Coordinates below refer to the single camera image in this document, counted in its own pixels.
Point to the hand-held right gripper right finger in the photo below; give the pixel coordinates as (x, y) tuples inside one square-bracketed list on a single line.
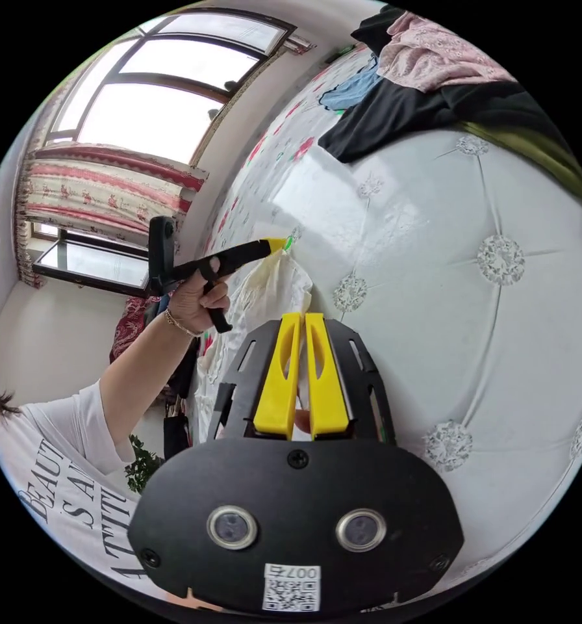
[(327, 390)]

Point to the window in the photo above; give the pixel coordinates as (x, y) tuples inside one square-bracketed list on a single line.
[(164, 107)]

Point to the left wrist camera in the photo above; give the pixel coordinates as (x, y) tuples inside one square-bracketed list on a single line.
[(162, 248)]

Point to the red floral curtain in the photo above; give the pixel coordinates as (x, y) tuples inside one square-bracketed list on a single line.
[(101, 190)]

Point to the white t-shirt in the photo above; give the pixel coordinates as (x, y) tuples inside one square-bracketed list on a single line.
[(266, 297)]

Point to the pile of clothes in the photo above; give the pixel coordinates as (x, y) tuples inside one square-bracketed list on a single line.
[(417, 97)]

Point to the person's body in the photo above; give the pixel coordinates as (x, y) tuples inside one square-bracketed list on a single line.
[(52, 463)]

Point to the green potted plant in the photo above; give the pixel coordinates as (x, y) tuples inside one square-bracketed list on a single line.
[(142, 468)]

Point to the bed with floral sheet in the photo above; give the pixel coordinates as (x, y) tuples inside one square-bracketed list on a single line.
[(271, 141)]

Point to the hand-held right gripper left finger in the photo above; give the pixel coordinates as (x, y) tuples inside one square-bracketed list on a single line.
[(274, 390)]

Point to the person's right hand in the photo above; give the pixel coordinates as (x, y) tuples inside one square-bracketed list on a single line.
[(303, 421)]

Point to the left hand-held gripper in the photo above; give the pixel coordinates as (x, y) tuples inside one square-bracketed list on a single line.
[(232, 258)]

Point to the red patterned cloth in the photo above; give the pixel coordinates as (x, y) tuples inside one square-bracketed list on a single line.
[(132, 324)]

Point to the white tufted headboard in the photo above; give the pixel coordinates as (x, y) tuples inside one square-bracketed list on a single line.
[(442, 341)]

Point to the person's left forearm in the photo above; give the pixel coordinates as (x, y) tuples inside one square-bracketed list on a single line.
[(140, 370)]

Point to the person's left hand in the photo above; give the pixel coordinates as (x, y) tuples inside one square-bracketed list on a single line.
[(193, 304)]

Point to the black bag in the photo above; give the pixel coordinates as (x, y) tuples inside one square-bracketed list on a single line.
[(174, 434)]

